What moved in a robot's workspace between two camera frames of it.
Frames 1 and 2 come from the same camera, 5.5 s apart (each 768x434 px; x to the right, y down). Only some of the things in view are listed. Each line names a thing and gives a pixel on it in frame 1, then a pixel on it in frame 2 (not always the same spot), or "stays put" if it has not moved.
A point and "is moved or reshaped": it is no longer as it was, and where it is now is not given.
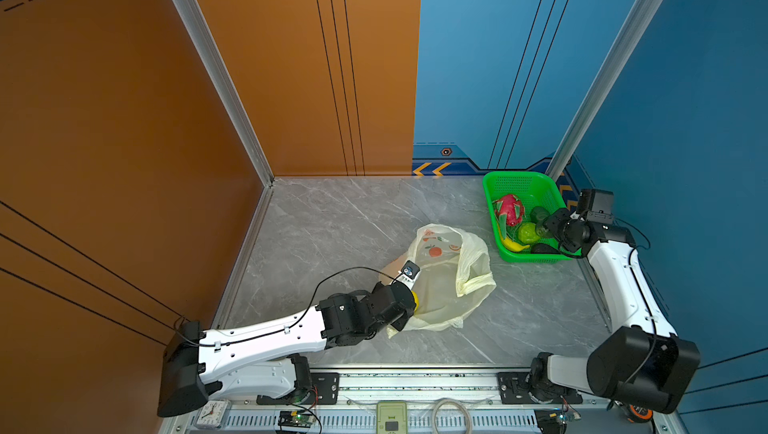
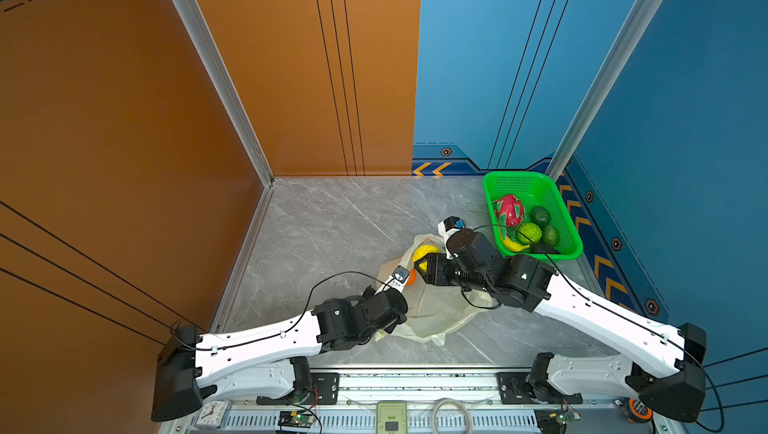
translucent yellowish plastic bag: [455, 277] is moved or reshaped
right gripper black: [552, 223] -> [436, 265]
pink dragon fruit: [508, 209] stays put
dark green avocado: [538, 214] stays put
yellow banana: [513, 246] stays put
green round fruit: [528, 233] stays put
